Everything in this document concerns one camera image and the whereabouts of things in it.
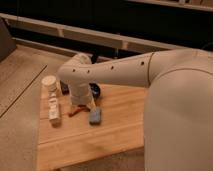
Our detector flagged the wooden table board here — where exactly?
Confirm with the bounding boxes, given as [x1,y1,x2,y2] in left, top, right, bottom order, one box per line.
[36,85,147,171]

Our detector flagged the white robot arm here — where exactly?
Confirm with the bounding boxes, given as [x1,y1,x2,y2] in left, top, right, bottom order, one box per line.
[58,48,213,171]

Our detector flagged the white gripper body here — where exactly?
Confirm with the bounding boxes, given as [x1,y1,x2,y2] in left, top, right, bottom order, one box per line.
[70,90,96,110]

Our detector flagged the white round cup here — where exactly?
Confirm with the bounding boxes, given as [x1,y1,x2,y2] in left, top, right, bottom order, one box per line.
[41,75,58,96]

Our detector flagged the dark ceramic bowl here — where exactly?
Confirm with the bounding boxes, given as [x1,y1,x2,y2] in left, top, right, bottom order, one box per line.
[90,83,101,99]

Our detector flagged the red pepper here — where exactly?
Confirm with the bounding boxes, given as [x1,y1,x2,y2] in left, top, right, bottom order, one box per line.
[69,105,90,117]

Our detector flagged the white horizontal rail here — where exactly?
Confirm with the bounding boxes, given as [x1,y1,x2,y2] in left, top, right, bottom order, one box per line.
[0,12,188,54]

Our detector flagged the blue sponge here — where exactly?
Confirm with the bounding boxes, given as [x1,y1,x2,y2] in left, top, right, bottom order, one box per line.
[89,107,102,125]

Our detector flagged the grey object at left edge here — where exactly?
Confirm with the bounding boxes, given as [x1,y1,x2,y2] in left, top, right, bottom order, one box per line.
[0,17,16,62]

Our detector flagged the white plastic bottle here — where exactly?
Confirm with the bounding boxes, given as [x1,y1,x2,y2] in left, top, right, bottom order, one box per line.
[48,93,61,125]

